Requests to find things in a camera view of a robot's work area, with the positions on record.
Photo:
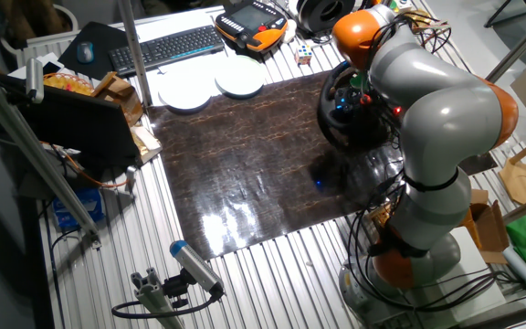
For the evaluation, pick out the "black racing steering wheel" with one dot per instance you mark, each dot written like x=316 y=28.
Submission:
x=323 y=114

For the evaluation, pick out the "black steering wheel base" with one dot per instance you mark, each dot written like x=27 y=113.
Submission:
x=372 y=137

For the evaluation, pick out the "dark brown marble mat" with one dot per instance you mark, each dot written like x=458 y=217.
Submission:
x=245 y=160

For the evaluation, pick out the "white plate with green rim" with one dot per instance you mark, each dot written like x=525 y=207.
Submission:
x=240 y=77

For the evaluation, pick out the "white round plate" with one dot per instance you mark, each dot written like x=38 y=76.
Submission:
x=190 y=67
x=184 y=93

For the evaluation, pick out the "Rubik's cube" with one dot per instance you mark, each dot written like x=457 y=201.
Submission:
x=303 y=54

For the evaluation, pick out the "white yellow packet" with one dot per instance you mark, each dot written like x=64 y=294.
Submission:
x=146 y=141

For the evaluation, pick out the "orange black teach pendant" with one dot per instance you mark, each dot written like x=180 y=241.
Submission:
x=249 y=20

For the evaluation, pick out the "black computer keyboard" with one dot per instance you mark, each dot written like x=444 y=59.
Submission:
x=167 y=48

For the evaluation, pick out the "black filament spool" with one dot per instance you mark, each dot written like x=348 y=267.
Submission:
x=318 y=13

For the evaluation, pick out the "black laptop screen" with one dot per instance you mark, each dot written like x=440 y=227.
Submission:
x=80 y=123

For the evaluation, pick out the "blue tissue pack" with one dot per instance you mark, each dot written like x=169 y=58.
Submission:
x=78 y=210

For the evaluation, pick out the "black mouse pad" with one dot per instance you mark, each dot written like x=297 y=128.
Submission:
x=103 y=41

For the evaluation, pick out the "yellow green button box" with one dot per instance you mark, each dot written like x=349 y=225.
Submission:
x=395 y=4

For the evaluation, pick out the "blue grey computer mouse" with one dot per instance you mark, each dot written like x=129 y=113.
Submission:
x=85 y=52

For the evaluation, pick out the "gold shiny object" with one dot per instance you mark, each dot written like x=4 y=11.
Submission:
x=418 y=18

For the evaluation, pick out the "open brown cardboard box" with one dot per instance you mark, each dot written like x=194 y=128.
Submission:
x=489 y=228

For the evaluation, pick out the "small white box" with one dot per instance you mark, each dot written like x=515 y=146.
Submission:
x=46 y=59

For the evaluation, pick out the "white paper roll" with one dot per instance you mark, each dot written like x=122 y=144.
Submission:
x=521 y=269

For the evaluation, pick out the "silver camera with blue cap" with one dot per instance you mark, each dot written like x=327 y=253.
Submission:
x=194 y=265

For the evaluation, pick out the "black camera ball mount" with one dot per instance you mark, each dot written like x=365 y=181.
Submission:
x=176 y=288

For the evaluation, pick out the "aluminium profile camera mount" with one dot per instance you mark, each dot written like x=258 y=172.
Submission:
x=151 y=297

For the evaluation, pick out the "aluminium profile post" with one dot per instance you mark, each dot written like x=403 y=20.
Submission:
x=518 y=45
x=133 y=50

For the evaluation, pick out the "slanted aluminium frame pole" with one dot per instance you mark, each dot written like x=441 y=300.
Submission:
x=30 y=146

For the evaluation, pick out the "silver depth camera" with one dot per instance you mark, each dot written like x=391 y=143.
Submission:
x=34 y=80

